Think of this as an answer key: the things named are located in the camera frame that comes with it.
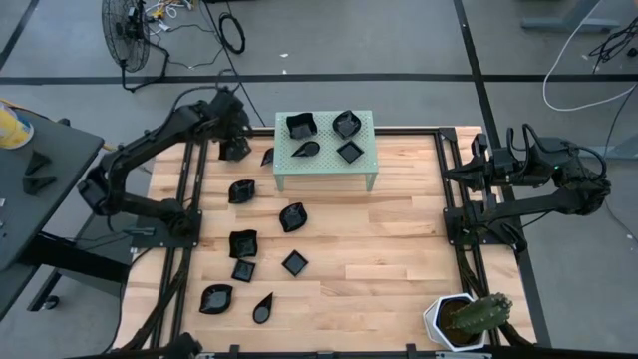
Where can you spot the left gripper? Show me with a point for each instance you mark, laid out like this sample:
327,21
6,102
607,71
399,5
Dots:
233,117

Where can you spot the black leaf-shaped plate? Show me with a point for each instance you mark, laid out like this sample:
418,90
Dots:
241,191
347,124
216,299
293,218

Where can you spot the cactus in white pot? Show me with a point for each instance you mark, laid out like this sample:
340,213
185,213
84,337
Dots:
431,321

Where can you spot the black small square plate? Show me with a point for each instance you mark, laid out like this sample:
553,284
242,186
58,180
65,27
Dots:
350,152
243,271
295,263

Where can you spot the grey desk base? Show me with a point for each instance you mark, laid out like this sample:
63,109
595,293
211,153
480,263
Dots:
620,149
563,23

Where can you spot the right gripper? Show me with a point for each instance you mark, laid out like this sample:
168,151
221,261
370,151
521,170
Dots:
503,164

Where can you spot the black floor fan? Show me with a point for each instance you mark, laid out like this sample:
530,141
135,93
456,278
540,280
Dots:
124,35

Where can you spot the black triangular bracket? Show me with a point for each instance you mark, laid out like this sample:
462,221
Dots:
35,185
37,163

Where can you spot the dark grey side table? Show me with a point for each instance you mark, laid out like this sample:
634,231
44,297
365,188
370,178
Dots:
30,224

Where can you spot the green cactus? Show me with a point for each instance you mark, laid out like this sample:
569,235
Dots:
478,314

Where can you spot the black rail bracket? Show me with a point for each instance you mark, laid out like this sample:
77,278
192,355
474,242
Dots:
411,351
234,352

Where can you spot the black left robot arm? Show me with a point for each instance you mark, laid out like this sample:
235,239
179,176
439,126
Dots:
149,134

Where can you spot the black teardrop plate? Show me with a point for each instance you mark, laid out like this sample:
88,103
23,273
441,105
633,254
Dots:
261,313
309,149
268,158

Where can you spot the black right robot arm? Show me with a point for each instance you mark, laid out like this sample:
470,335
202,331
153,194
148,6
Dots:
548,202

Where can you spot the black wavy square plate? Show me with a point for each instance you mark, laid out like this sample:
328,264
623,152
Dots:
231,152
243,244
301,129

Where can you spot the mint green perforated shelf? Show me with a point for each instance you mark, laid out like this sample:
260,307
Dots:
326,124

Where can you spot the white yellow wipes canister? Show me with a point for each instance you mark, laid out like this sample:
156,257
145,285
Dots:
12,129

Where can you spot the black aluminium rig frame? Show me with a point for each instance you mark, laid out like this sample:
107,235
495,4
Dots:
409,132

